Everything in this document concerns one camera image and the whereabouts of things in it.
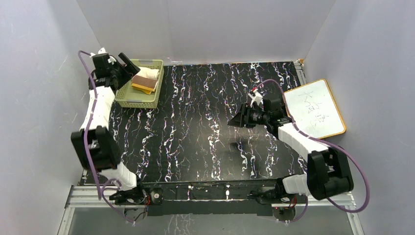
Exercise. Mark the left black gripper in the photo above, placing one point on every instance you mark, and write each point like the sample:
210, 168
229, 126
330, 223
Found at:
128, 77

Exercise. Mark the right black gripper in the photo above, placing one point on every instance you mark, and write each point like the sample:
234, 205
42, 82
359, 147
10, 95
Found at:
240, 120

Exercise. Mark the brown and yellow cloth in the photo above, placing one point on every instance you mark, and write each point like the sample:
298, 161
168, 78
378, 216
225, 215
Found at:
146, 85

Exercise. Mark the light green plastic basket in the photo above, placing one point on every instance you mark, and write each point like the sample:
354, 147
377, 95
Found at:
128, 97

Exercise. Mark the white terry towel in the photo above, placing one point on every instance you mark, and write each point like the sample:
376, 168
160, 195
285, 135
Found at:
149, 73

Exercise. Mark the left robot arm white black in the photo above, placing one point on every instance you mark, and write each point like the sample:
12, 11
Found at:
94, 144

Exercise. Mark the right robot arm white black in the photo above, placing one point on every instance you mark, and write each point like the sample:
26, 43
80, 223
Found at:
328, 172

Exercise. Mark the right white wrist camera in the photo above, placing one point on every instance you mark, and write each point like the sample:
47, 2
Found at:
255, 97

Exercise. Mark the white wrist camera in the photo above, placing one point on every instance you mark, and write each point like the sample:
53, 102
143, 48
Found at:
255, 97
107, 57

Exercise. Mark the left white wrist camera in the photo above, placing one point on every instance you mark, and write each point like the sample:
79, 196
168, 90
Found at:
107, 57

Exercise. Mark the whiteboard with wooden frame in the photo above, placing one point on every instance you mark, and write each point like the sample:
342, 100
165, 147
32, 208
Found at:
314, 110

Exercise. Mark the aluminium frame rail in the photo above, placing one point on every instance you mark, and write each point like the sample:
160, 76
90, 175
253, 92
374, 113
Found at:
86, 215

